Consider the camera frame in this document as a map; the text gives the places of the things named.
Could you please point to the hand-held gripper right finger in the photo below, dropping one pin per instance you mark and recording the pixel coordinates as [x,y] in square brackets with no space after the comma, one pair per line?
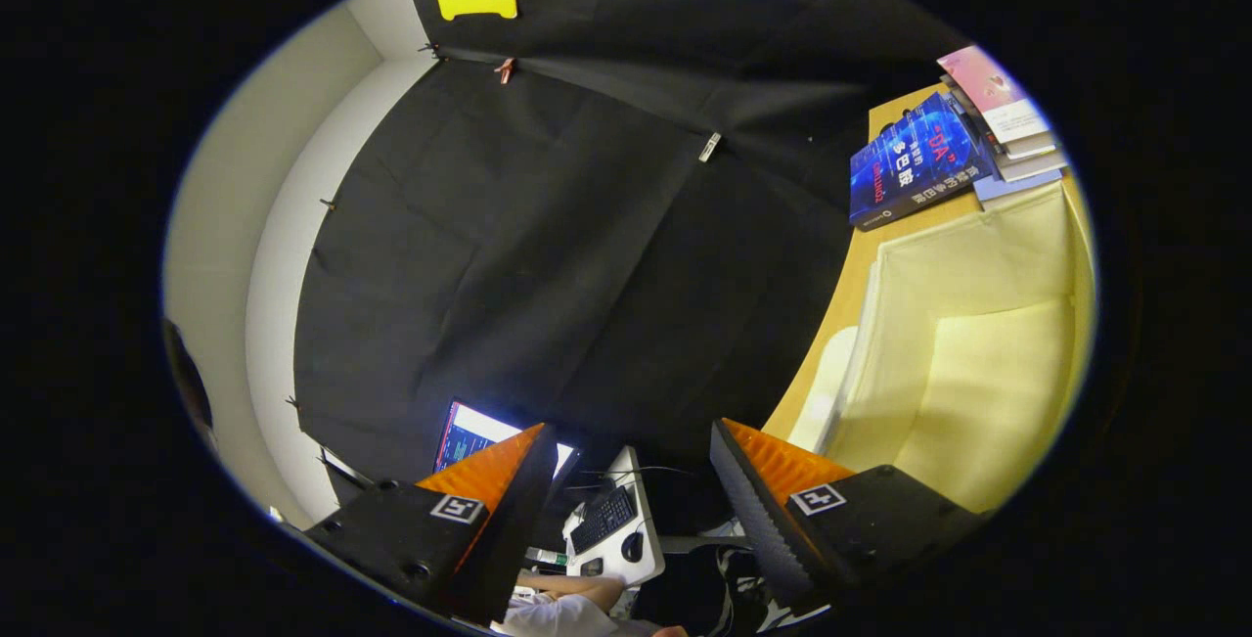
[758,529]

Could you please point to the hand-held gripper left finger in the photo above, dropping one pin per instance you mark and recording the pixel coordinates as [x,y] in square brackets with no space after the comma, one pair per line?
[504,539]

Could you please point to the green fabric storage box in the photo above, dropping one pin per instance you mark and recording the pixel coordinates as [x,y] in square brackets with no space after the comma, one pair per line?
[968,353]

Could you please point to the black keyboard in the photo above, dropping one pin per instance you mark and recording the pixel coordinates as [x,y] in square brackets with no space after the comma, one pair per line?
[602,520]

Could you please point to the lit computer screen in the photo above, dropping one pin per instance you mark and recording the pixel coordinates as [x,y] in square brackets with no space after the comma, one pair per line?
[469,432]

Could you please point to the white office desk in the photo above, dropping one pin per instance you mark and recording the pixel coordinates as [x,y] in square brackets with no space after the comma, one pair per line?
[648,568]

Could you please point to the black computer mouse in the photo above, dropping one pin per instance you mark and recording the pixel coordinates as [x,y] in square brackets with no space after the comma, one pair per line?
[633,547]

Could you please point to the black backdrop cloth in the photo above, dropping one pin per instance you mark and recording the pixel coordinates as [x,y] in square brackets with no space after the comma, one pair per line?
[548,255]

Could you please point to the silver cloth clip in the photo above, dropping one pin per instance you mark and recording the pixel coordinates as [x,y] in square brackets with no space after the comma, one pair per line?
[709,147]

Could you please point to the dark blue book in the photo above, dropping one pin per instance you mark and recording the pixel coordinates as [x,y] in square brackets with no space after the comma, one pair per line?
[915,162]

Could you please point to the pale blue book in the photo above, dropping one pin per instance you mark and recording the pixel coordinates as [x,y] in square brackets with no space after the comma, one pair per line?
[1007,189]

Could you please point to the red cloth clip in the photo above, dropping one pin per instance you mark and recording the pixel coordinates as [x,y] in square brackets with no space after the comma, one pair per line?
[505,69]

